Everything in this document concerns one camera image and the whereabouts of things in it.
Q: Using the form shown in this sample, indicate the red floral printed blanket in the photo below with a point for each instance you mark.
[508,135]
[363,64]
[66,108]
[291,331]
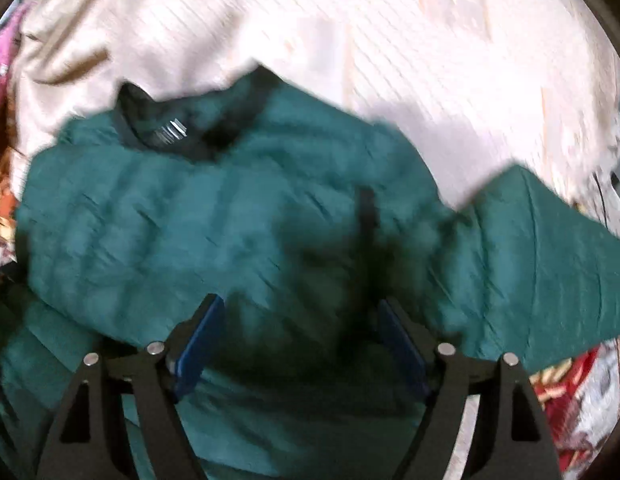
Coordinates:
[582,400]

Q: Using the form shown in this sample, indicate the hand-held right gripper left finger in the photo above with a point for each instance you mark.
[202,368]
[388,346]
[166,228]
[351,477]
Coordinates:
[197,347]

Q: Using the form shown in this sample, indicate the green quilted puffer jacket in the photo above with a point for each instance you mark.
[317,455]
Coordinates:
[229,240]

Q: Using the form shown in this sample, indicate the pink patterned cloth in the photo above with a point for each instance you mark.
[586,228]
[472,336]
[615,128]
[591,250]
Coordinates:
[2,55]

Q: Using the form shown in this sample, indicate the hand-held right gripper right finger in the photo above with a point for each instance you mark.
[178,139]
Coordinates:
[401,342]

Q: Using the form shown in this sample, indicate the cream quilted bedspread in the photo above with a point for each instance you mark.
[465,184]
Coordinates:
[370,50]

